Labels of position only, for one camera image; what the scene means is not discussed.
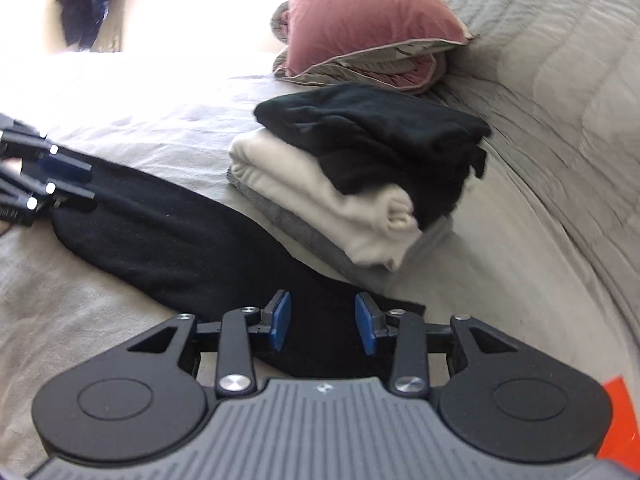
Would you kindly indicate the folded black garment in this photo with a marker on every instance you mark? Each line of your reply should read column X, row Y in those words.
column 375, row 130

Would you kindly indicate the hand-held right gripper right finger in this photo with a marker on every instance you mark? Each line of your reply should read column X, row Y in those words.
column 367, row 322

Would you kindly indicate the orange booklet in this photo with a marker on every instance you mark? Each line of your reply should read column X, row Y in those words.
column 622, row 420

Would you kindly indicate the black pants with beige lining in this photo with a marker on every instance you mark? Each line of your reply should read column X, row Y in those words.
column 175, row 240

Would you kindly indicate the folded grey garment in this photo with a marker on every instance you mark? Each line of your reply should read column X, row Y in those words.
column 285, row 215

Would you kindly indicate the navy hanging jacket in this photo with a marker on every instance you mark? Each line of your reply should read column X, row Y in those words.
column 85, row 5

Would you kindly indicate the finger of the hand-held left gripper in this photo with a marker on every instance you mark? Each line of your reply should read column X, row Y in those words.
column 70, row 197
column 65, row 167

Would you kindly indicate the pink pillow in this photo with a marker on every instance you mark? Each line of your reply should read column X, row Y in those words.
column 370, row 10

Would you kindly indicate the grey quilted headboard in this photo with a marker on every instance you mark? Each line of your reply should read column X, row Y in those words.
column 550, row 85

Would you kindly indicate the folded grey pink quilt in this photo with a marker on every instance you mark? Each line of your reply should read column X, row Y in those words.
column 400, row 72

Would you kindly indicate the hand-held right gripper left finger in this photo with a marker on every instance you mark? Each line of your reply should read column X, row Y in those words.
column 280, row 320

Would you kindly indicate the folded white garment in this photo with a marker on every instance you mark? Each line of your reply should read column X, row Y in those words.
column 310, row 185

